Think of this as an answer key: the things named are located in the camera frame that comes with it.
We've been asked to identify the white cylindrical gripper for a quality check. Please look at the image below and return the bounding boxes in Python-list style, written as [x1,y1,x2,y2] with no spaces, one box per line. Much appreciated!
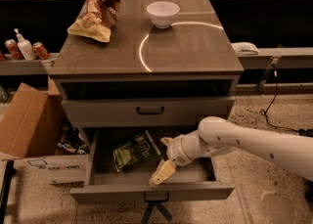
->
[149,131,208,186]

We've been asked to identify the green jalapeno chip bag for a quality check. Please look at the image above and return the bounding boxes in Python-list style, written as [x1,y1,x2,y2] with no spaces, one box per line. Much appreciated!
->
[112,130,160,172]

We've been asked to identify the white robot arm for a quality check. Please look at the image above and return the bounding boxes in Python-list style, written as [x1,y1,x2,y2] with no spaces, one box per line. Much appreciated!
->
[149,116,313,186]

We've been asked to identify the closed grey upper drawer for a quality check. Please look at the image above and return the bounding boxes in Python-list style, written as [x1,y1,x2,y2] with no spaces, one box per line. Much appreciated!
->
[62,96,235,128]

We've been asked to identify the open grey middle drawer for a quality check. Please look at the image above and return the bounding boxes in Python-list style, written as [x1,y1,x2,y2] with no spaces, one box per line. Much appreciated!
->
[70,127,235,204]

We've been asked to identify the grey drawer cabinet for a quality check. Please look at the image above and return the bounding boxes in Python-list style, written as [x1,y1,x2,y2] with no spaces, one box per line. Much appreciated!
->
[49,0,245,148]

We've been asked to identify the brown yellow chip bag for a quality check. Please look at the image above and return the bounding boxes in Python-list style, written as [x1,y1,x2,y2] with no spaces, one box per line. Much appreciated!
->
[67,0,121,43]

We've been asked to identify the white printed cardboard box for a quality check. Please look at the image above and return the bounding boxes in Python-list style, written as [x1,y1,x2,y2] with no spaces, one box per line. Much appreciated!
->
[24,155,88,184]

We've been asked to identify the folded white cloth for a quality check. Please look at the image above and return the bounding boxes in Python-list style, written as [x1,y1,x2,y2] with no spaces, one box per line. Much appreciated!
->
[232,42,259,56]

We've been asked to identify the brown cardboard box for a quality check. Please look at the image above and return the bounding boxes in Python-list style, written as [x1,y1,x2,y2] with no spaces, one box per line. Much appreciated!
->
[0,83,64,158]

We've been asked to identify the white bowl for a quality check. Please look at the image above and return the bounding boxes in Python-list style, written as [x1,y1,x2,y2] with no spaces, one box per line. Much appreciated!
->
[147,1,180,28]

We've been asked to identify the black stand left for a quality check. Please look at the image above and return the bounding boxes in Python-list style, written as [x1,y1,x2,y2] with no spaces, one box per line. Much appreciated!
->
[0,160,16,224]

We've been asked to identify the red soda can right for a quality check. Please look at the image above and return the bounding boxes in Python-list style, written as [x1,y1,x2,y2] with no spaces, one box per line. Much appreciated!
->
[33,42,50,60]

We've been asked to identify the red soda can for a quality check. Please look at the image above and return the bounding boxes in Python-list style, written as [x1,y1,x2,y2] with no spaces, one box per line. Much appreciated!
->
[33,42,50,60]
[5,39,23,60]

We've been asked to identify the white pump bottle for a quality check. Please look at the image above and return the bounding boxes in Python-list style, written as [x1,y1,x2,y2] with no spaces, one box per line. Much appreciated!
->
[14,28,36,61]

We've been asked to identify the grey low shelf left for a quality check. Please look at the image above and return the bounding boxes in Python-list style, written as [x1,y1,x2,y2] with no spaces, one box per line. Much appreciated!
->
[0,53,58,76]

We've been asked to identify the red soda can left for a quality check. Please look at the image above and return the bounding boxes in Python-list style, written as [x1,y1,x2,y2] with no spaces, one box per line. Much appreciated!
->
[5,39,23,60]

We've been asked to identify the black floor cable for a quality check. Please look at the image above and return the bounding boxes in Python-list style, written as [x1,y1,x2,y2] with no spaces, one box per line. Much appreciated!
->
[259,65,307,135]

